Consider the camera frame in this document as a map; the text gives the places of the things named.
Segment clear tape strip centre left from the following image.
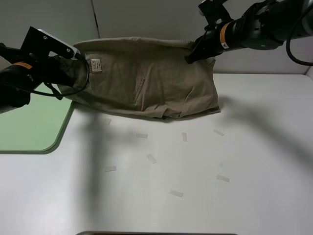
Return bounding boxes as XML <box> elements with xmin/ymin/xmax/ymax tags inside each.
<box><xmin>136</xmin><ymin>133</ymin><xmax>148</xmax><ymax>139</ymax></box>

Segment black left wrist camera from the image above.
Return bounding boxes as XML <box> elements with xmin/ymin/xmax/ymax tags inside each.
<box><xmin>21</xmin><ymin>26</ymin><xmax>80</xmax><ymax>59</ymax></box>

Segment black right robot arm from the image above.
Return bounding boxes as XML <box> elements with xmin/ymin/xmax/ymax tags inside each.
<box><xmin>185</xmin><ymin>0</ymin><xmax>313</xmax><ymax>67</ymax></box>

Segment clear tape strip bottom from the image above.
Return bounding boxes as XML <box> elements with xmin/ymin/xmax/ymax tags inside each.
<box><xmin>169</xmin><ymin>189</ymin><xmax>183</xmax><ymax>197</ymax></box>

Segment clear tape strip lower left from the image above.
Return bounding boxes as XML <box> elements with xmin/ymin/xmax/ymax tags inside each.
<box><xmin>104</xmin><ymin>166</ymin><xmax>116</xmax><ymax>172</ymax></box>

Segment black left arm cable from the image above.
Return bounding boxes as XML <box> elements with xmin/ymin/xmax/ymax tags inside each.
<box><xmin>0</xmin><ymin>52</ymin><xmax>91</xmax><ymax>100</ymax></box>

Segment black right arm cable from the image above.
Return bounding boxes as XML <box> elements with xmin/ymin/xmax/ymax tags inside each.
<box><xmin>286</xmin><ymin>9</ymin><xmax>313</xmax><ymax>67</ymax></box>

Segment clear tape strip middle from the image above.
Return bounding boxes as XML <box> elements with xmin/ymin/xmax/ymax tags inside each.
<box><xmin>147</xmin><ymin>154</ymin><xmax>157</xmax><ymax>164</ymax></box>

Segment khaki shorts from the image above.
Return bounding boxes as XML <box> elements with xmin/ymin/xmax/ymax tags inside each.
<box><xmin>55</xmin><ymin>37</ymin><xmax>220</xmax><ymax>119</ymax></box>

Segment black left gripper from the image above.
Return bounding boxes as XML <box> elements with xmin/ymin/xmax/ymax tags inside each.
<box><xmin>0</xmin><ymin>43</ymin><xmax>75</xmax><ymax>87</ymax></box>

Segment green plastic tray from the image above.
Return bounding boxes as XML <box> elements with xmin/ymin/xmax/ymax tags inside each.
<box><xmin>0</xmin><ymin>94</ymin><xmax>73</xmax><ymax>154</ymax></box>

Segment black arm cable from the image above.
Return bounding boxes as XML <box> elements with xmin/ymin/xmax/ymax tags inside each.
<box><xmin>0</xmin><ymin>52</ymin><xmax>91</xmax><ymax>100</ymax></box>
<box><xmin>286</xmin><ymin>9</ymin><xmax>313</xmax><ymax>67</ymax></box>

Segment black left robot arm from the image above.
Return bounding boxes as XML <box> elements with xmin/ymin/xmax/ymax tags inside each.
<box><xmin>0</xmin><ymin>43</ymin><xmax>75</xmax><ymax>113</ymax></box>

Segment clear tape strip upper right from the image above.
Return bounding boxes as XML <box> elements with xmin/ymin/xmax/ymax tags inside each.
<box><xmin>213</xmin><ymin>129</ymin><xmax>224</xmax><ymax>136</ymax></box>

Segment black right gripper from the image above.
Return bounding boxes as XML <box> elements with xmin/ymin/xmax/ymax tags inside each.
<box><xmin>185</xmin><ymin>0</ymin><xmax>232</xmax><ymax>64</ymax></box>

